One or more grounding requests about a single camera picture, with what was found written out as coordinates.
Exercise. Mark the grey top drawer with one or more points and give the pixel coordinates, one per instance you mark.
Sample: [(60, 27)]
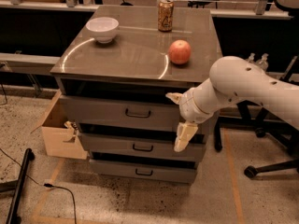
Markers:
[(125, 114)]

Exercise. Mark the cardboard box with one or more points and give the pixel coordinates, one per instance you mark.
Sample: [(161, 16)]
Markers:
[(59, 134)]

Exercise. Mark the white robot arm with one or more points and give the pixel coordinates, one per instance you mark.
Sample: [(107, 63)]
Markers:
[(231, 81)]

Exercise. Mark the clear sanitizer bottle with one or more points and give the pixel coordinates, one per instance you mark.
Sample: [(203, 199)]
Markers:
[(250, 59), (263, 63)]

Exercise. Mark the white ceramic bowl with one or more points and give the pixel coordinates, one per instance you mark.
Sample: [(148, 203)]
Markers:
[(103, 29)]

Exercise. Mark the clear sanitizer bottle left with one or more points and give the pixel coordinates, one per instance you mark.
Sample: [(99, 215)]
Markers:
[(250, 59)]

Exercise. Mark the black office chair base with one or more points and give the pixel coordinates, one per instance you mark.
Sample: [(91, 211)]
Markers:
[(280, 151)]

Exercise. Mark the grey drawer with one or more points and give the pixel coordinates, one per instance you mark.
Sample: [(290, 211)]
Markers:
[(125, 114), (139, 147), (141, 171)]

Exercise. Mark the red apple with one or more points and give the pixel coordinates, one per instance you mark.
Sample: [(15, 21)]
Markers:
[(179, 52)]

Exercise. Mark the black stand leg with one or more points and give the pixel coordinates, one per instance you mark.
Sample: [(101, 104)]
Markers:
[(16, 187)]

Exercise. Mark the grey middle drawer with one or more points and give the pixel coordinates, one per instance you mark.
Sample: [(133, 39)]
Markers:
[(139, 147)]

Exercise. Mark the brown drink can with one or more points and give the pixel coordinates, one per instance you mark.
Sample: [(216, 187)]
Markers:
[(165, 15)]

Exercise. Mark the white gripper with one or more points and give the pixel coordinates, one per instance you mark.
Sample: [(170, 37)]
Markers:
[(191, 107)]

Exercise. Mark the grey drawer cabinet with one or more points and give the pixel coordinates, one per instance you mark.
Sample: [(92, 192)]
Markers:
[(136, 67)]

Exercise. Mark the grey bottom drawer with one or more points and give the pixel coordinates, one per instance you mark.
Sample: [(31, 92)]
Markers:
[(141, 171)]

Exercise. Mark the black table leg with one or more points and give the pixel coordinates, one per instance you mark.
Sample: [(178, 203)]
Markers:
[(217, 137)]

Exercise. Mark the clear sanitizer bottle right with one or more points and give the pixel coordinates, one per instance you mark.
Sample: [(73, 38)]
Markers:
[(263, 63)]

